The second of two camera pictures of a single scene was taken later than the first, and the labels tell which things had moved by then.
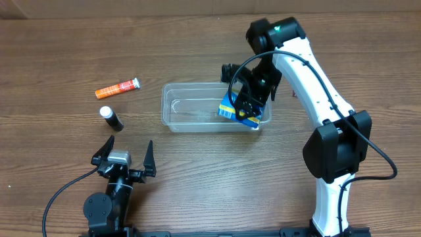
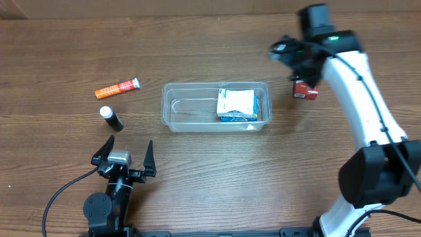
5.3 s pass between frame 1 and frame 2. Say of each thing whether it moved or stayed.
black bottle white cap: stayed
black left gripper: stayed
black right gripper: moved
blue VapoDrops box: moved
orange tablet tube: stayed
